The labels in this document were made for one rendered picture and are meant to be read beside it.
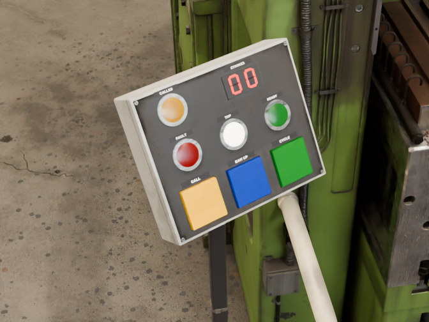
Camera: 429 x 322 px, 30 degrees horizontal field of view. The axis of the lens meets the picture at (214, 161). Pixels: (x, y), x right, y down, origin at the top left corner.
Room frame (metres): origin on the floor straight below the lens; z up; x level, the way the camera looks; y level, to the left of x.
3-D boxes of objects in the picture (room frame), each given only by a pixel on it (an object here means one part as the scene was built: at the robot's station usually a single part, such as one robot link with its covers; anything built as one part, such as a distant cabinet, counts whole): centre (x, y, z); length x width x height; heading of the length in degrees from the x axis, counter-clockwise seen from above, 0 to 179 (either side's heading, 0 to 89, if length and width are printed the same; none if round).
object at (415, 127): (1.50, -0.41, 0.93); 0.40 x 0.03 x 0.03; 7
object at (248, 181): (1.11, -0.06, 1.01); 0.07 x 0.05 x 0.07; 122
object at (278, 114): (1.20, -0.12, 1.09); 0.05 x 0.03 x 0.04; 97
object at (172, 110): (1.13, 0.07, 1.16); 0.05 x 0.03 x 0.04; 97
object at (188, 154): (1.09, 0.05, 1.09); 0.05 x 0.03 x 0.04; 97
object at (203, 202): (1.05, 0.02, 1.01); 0.07 x 0.05 x 0.07; 122
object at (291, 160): (1.16, -0.15, 1.01); 0.07 x 0.05 x 0.07; 122
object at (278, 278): (1.44, -0.17, 0.36); 0.09 x 0.07 x 0.12; 97
